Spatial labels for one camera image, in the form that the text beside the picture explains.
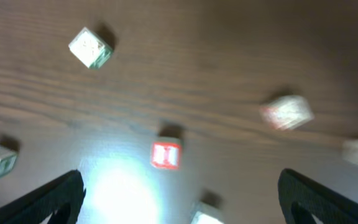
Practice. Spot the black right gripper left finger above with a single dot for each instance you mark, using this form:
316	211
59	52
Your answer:
61	199

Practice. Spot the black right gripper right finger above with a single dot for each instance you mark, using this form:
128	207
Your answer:
303	200

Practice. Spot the red letter A block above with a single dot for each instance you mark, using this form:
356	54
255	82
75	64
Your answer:
287	112

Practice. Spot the red letter I block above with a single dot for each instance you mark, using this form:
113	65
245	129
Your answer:
166	153

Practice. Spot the white block blue edge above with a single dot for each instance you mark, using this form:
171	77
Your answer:
206	214

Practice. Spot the white block green side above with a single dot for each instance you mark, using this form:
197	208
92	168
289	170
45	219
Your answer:
90	49

